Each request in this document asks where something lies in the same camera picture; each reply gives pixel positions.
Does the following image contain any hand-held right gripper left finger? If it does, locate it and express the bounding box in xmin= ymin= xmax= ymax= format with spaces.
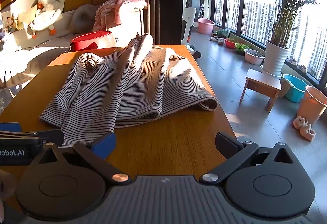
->
xmin=31 ymin=133 xmax=132 ymax=186

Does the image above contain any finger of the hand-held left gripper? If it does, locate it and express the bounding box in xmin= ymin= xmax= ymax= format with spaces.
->
xmin=0 ymin=129 xmax=65 ymax=147
xmin=0 ymin=123 xmax=22 ymax=135

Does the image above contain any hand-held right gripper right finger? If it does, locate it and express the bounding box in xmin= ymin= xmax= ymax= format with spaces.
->
xmin=200 ymin=132 xmax=302 ymax=185

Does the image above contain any striped knit garment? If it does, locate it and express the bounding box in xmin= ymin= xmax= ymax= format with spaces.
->
xmin=39 ymin=33 xmax=219 ymax=148

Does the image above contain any pink clothes pile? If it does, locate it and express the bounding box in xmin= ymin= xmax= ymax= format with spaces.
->
xmin=92 ymin=0 xmax=148 ymax=32

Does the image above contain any person's left hand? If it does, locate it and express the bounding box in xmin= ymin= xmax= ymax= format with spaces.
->
xmin=0 ymin=170 xmax=18 ymax=214

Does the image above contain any small wooden stool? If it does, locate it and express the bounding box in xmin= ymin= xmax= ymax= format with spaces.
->
xmin=239 ymin=69 xmax=282 ymax=112

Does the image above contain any pink plush slipper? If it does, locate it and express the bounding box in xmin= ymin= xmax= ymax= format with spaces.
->
xmin=299 ymin=126 xmax=316 ymax=141
xmin=293 ymin=116 xmax=311 ymax=130

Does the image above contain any beige sofa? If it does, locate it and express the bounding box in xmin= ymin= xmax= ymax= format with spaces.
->
xmin=0 ymin=0 xmax=128 ymax=92

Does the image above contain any blue bowl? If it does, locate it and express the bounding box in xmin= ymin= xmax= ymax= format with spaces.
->
xmin=280 ymin=74 xmax=308 ymax=103

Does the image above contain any pale pink basin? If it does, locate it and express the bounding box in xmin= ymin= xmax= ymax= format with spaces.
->
xmin=244 ymin=48 xmax=265 ymax=65

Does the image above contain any orange plastic bucket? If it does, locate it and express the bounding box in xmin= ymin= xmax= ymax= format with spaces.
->
xmin=297 ymin=85 xmax=327 ymax=126

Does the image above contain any green seedling tray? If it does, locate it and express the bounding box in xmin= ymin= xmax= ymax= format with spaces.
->
xmin=235 ymin=43 xmax=252 ymax=56

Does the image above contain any potted palm in white pot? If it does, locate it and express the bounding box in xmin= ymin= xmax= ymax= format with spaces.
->
xmin=261 ymin=0 xmax=327 ymax=79

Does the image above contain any small teddy bear toy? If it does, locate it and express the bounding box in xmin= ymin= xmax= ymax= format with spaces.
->
xmin=4 ymin=16 xmax=17 ymax=34

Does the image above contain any red round tub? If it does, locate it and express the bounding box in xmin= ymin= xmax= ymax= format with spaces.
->
xmin=70 ymin=31 xmax=113 ymax=52

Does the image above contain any red plant basin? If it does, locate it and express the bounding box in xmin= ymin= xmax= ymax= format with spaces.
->
xmin=225 ymin=38 xmax=242 ymax=49

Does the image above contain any beige sofa cushion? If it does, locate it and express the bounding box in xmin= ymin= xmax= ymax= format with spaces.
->
xmin=18 ymin=6 xmax=39 ymax=27

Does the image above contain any white goose plush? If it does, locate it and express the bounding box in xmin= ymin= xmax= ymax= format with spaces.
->
xmin=30 ymin=0 xmax=65 ymax=38

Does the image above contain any beige storage box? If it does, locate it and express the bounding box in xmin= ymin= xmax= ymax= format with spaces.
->
xmin=105 ymin=7 xmax=143 ymax=44

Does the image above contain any pink plastic tub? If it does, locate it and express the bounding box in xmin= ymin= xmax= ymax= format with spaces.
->
xmin=197 ymin=18 xmax=215 ymax=35

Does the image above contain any grey neck pillow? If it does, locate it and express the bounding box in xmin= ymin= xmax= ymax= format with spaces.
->
xmin=71 ymin=4 xmax=99 ymax=34

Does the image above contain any white floor washer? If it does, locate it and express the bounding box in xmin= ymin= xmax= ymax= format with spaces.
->
xmin=182 ymin=0 xmax=205 ymax=58

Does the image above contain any black window frame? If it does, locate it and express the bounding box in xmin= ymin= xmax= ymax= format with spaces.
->
xmin=215 ymin=0 xmax=327 ymax=89

